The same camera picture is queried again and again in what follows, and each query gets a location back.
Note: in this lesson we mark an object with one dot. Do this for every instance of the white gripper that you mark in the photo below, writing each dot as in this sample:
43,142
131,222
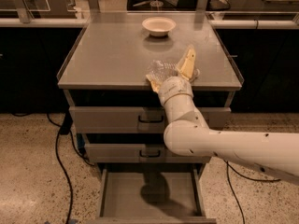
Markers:
173,87

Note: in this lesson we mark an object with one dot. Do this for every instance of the clear plastic water bottle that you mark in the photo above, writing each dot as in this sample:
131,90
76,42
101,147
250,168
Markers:
166,70

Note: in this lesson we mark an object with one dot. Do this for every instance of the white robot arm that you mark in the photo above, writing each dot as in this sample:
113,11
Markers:
188,134

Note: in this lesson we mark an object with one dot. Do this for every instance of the grey drawer cabinet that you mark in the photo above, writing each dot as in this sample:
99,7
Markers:
110,60

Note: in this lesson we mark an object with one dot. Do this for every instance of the grey top drawer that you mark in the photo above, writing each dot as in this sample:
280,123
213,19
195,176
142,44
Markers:
118,119

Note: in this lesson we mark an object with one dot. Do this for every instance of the grey drawer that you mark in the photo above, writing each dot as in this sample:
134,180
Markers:
151,193
137,153
118,119

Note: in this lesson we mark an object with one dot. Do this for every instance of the grey middle drawer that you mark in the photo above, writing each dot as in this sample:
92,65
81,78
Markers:
137,153

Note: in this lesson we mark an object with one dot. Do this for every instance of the grey bottom drawer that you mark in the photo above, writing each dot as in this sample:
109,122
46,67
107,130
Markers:
151,193

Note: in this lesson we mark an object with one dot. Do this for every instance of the white paper bowl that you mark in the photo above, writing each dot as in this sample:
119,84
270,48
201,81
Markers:
158,26

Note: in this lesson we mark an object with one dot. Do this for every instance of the drink cup with straw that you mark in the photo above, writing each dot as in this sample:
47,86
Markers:
156,4

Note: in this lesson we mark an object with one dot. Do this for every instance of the white horizontal rail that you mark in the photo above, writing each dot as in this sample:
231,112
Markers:
217,24

